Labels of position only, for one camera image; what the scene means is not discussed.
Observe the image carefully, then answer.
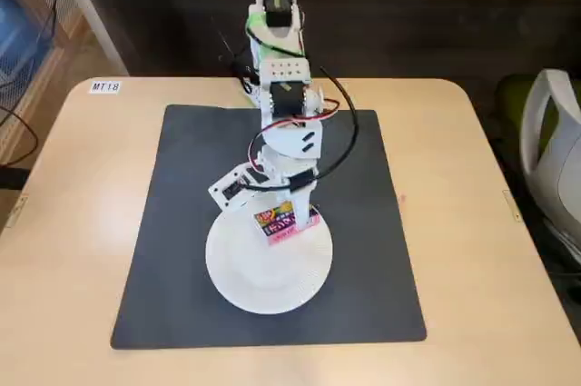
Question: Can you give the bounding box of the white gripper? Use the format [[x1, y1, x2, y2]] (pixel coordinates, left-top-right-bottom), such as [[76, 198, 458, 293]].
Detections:
[[251, 150, 320, 229]]

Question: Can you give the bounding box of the colourful candy box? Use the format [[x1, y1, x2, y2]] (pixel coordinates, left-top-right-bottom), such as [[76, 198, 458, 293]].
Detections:
[[252, 199, 323, 247]]

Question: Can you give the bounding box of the white round dish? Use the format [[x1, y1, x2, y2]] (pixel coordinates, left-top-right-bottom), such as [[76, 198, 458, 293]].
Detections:
[[204, 207, 335, 316]]

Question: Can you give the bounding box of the dark grey mat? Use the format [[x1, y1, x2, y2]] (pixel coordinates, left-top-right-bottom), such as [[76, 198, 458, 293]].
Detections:
[[110, 104, 428, 351]]

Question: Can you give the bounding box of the green chair seat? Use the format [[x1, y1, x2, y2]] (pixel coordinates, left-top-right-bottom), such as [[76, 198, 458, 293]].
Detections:
[[493, 74, 560, 144]]

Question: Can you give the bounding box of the white MT18 label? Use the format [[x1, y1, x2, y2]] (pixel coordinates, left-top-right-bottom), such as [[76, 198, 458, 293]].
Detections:
[[88, 80, 122, 96]]

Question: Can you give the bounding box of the white plastic chair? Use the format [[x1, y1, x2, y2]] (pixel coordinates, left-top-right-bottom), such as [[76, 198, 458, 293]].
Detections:
[[518, 68, 581, 265]]

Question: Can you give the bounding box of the blue storage bin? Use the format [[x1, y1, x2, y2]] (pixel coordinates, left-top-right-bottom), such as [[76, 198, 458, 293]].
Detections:
[[0, 0, 56, 84]]

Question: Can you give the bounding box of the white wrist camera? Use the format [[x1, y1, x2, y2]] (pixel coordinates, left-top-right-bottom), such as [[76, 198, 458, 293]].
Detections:
[[208, 166, 261, 211]]

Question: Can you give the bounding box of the black camera cable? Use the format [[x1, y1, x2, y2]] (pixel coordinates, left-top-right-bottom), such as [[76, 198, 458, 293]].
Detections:
[[311, 64, 362, 181]]

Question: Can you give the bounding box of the black floor cable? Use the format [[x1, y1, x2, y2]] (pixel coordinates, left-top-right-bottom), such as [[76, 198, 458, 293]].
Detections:
[[0, 98, 38, 165]]

